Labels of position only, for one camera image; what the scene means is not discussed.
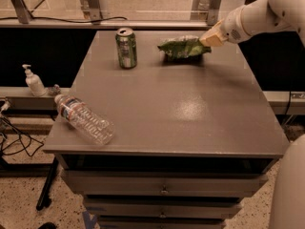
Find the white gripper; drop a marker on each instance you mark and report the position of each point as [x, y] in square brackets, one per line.
[231, 27]

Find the green jalapeno chip bag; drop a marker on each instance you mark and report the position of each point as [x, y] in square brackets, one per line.
[183, 47]

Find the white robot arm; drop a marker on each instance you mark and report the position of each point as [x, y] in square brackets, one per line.
[288, 204]

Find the clear plastic water bottle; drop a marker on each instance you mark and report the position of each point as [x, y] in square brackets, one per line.
[94, 127]

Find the white pump dispenser bottle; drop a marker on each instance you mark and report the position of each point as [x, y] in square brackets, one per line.
[34, 82]

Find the green soda can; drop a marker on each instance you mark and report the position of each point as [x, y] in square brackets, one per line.
[126, 48]

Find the grey drawer cabinet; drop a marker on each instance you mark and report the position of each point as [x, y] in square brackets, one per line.
[191, 139]

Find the small crumpled grey object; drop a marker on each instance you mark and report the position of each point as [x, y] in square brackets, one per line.
[54, 90]

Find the black metal stand leg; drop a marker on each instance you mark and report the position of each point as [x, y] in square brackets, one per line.
[44, 200]

